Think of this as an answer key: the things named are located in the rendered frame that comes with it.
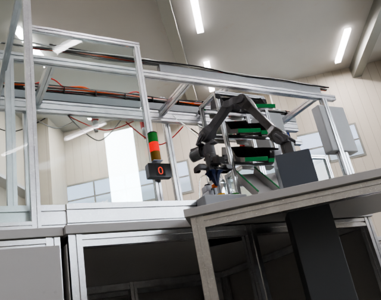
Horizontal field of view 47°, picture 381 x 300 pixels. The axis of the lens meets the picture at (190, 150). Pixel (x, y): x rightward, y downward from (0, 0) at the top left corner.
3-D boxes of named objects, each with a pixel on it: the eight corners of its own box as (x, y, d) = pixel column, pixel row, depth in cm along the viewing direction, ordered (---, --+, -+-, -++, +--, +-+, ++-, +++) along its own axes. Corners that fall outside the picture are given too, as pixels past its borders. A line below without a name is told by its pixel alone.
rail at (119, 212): (269, 219, 195) (264, 196, 199) (68, 231, 152) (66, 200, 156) (262, 223, 200) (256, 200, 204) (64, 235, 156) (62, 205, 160)
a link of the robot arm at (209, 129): (253, 102, 206) (238, 91, 212) (244, 97, 199) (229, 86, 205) (217, 152, 212) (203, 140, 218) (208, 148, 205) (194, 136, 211)
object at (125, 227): (373, 215, 216) (371, 209, 217) (65, 234, 143) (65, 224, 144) (224, 271, 327) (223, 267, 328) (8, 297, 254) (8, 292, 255)
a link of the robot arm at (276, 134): (297, 144, 188) (293, 131, 190) (288, 140, 181) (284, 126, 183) (283, 150, 191) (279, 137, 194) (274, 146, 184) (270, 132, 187)
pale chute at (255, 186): (280, 197, 213) (281, 188, 212) (256, 199, 209) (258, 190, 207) (253, 174, 238) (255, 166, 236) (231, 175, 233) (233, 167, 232)
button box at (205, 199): (249, 207, 184) (246, 193, 186) (206, 208, 174) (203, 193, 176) (240, 212, 189) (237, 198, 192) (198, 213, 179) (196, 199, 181)
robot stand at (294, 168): (323, 194, 170) (309, 147, 177) (287, 202, 171) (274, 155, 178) (318, 203, 183) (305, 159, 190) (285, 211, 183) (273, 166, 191)
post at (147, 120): (167, 221, 207) (139, 47, 244) (161, 221, 205) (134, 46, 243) (164, 223, 209) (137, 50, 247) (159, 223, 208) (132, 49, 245)
